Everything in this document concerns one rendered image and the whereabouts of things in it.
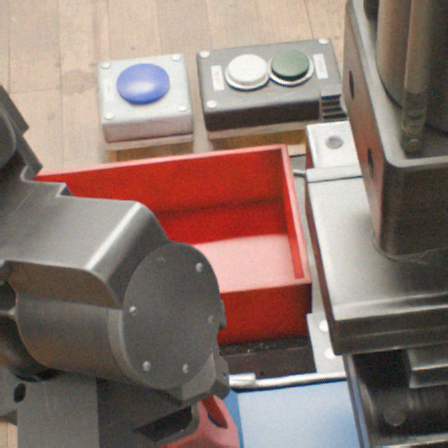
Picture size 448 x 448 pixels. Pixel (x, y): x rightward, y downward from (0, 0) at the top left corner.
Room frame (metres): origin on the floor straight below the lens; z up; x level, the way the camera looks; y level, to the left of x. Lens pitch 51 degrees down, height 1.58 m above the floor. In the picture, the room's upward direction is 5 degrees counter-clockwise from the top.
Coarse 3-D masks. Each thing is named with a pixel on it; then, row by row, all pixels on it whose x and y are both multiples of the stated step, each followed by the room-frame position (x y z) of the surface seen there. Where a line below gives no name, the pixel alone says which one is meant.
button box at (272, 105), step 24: (240, 48) 0.70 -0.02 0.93; (264, 48) 0.70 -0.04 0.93; (288, 48) 0.70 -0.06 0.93; (312, 48) 0.69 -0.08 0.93; (216, 72) 0.68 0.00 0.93; (312, 72) 0.67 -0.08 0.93; (336, 72) 0.67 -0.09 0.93; (216, 96) 0.65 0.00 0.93; (240, 96) 0.65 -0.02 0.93; (264, 96) 0.65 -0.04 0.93; (288, 96) 0.65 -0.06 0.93; (312, 96) 0.64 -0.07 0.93; (216, 120) 0.64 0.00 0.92; (240, 120) 0.64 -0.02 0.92; (264, 120) 0.64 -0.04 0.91; (288, 120) 0.64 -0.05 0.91; (312, 120) 0.64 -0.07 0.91
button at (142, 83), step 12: (120, 72) 0.68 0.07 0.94; (132, 72) 0.68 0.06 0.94; (144, 72) 0.68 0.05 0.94; (156, 72) 0.67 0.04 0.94; (120, 84) 0.67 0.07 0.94; (132, 84) 0.66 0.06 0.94; (144, 84) 0.66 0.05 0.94; (156, 84) 0.66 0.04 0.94; (168, 84) 0.66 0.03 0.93; (132, 96) 0.65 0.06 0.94; (144, 96) 0.65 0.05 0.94; (156, 96) 0.65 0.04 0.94
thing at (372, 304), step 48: (336, 144) 0.40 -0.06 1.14; (336, 192) 0.34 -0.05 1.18; (336, 240) 0.31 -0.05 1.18; (336, 288) 0.29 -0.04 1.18; (384, 288) 0.29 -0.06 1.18; (432, 288) 0.28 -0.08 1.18; (336, 336) 0.27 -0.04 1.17; (384, 336) 0.27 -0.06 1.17; (432, 336) 0.27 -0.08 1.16; (384, 384) 0.27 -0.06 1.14; (432, 384) 0.26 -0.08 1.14; (384, 432) 0.24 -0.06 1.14; (432, 432) 0.24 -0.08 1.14
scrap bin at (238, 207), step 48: (96, 192) 0.56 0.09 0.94; (144, 192) 0.56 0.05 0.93; (192, 192) 0.56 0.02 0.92; (240, 192) 0.57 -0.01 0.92; (288, 192) 0.53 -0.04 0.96; (192, 240) 0.54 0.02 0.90; (240, 240) 0.53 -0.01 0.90; (288, 240) 0.53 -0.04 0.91; (240, 288) 0.45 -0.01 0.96; (288, 288) 0.45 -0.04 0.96; (240, 336) 0.45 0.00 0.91; (288, 336) 0.45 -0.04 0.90
